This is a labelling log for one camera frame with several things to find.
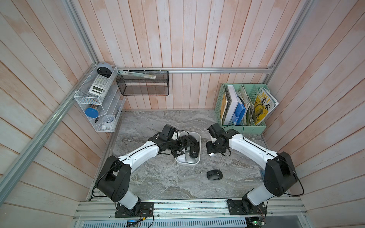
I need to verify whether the round grey speaker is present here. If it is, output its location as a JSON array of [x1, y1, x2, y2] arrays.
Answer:
[[97, 63, 113, 78]]

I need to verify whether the green file organizer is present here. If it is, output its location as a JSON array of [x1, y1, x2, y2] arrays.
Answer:
[[214, 83, 269, 135]]

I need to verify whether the white calculator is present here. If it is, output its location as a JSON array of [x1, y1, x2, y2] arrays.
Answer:
[[88, 75, 112, 97]]

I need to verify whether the blue folder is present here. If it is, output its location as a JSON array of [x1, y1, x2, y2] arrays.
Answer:
[[231, 98, 246, 125]]

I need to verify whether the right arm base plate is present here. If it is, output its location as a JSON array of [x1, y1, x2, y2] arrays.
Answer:
[[227, 199, 267, 215]]

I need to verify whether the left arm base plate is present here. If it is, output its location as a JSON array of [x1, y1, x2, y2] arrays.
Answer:
[[115, 202, 154, 218]]

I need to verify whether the white storage box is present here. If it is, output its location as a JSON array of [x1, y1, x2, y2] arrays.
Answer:
[[175, 131, 201, 167]]

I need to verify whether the yellow magazine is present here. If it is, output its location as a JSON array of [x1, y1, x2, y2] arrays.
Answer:
[[252, 87, 279, 126]]

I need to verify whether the black wire basket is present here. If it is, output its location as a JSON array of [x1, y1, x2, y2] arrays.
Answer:
[[116, 70, 170, 96]]

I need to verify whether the black mouse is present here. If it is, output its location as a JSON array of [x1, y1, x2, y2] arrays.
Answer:
[[189, 144, 200, 159], [206, 170, 223, 181]]

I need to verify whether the white book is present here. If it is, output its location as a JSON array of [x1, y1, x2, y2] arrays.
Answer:
[[222, 85, 239, 125]]

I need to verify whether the blue lid jar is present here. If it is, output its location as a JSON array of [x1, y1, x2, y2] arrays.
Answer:
[[84, 104, 99, 118]]

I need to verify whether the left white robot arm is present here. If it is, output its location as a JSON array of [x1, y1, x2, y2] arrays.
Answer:
[[94, 124, 202, 211]]

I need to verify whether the blue wallet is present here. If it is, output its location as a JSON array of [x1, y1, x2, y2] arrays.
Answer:
[[259, 170, 265, 180]]

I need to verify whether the aluminium rail frame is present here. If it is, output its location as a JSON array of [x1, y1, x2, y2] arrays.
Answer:
[[71, 197, 314, 228]]

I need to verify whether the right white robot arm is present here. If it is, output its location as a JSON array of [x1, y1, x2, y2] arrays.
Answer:
[[206, 123, 299, 211]]

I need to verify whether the white cup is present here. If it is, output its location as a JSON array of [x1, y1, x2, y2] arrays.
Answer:
[[101, 115, 116, 131]]

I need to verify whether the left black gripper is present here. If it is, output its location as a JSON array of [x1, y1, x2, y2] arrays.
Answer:
[[166, 135, 194, 157]]

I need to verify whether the white wire shelf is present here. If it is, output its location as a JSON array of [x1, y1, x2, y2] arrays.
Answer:
[[74, 64, 125, 133]]

